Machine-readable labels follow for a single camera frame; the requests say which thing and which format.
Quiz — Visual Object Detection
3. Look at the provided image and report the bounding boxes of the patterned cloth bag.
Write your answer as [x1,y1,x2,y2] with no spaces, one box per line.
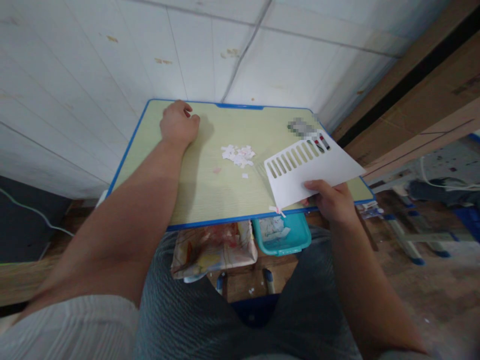
[170,221,259,281]

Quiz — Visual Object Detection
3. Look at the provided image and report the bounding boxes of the person's body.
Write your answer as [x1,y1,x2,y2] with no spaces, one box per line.
[0,294,140,360]

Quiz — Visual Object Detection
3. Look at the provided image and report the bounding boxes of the teal plastic basket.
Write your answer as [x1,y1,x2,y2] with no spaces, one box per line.
[251,212,312,257]

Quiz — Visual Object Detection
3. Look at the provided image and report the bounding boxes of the blue-edged green desk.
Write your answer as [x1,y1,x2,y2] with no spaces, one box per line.
[103,98,376,232]

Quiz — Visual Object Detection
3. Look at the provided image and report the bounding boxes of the person's left hand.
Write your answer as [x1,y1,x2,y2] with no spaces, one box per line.
[159,99,201,148]

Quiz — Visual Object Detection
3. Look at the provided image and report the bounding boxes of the black and red pen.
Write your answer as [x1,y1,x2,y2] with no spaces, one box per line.
[308,136,332,153]

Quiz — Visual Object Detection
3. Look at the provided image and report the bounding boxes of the person's legs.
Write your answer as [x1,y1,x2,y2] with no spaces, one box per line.
[131,227,363,360]

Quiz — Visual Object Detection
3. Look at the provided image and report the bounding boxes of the white paper sheet with slots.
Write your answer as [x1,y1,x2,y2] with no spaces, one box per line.
[263,139,367,209]

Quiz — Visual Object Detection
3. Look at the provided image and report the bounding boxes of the person's right thumb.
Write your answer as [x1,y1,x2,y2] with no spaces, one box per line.
[302,179,332,196]

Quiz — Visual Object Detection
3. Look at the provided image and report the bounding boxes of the blue and grey desk frame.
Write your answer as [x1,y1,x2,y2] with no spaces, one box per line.
[359,176,480,267]

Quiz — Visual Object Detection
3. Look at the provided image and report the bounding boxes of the person's right hand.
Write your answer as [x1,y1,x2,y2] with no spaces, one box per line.
[302,179,356,226]

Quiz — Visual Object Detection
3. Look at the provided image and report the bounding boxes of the large cardboard box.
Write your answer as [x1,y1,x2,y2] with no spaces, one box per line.
[331,0,480,182]

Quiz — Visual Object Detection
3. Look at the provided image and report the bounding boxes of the pile of paper scraps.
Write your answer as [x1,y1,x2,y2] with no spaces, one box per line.
[220,143,257,168]

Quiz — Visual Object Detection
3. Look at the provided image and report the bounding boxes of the white cable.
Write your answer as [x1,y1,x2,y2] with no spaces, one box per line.
[0,187,76,238]

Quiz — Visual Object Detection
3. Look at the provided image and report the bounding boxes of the person's left fingers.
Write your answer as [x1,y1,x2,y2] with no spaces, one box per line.
[163,99,201,123]

